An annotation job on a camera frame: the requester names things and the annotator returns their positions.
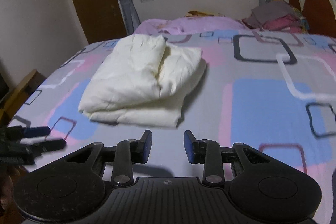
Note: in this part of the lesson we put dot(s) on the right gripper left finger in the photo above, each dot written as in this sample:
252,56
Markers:
130,152

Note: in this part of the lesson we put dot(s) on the pink blanket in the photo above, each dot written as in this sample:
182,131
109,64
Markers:
188,25

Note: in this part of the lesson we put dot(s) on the stack of folded clothes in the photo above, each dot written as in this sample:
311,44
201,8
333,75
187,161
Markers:
277,15

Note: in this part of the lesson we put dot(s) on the yellow printed pillow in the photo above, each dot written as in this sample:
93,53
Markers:
195,13

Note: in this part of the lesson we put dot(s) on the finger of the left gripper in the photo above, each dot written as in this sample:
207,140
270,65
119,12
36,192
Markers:
39,148
35,132

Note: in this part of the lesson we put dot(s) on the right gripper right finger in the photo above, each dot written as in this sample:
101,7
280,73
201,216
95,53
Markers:
205,152

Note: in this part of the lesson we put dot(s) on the patterned bed sheet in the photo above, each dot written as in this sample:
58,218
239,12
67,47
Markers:
273,91

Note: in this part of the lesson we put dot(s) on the cream white puffer jacket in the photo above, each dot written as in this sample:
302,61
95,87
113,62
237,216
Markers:
144,81

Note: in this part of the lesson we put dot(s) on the red white headboard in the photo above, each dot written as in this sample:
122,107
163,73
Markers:
320,15

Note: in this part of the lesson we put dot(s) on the wooden bedside furniture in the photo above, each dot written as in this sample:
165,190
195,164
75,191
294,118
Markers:
19,95

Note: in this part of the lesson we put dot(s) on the person left hand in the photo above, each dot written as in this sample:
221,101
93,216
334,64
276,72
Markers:
9,174

